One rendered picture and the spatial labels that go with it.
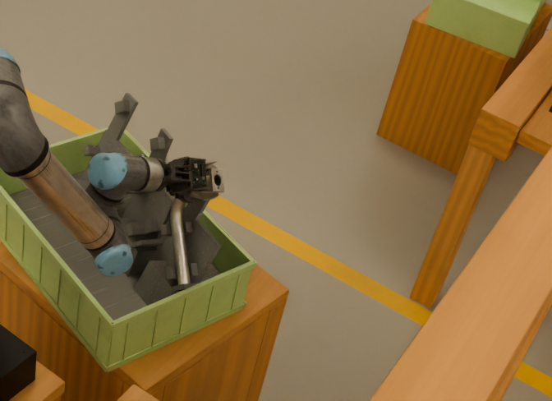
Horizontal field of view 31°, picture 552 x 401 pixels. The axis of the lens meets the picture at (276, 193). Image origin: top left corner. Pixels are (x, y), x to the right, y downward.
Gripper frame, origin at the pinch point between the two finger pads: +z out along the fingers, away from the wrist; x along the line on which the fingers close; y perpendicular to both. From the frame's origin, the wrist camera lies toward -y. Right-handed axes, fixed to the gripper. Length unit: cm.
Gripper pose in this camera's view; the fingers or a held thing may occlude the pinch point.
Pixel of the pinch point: (210, 182)
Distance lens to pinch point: 233.8
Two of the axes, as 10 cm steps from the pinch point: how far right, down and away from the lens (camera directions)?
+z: 6.5, 0.5, 7.6
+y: 7.6, -1.4, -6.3
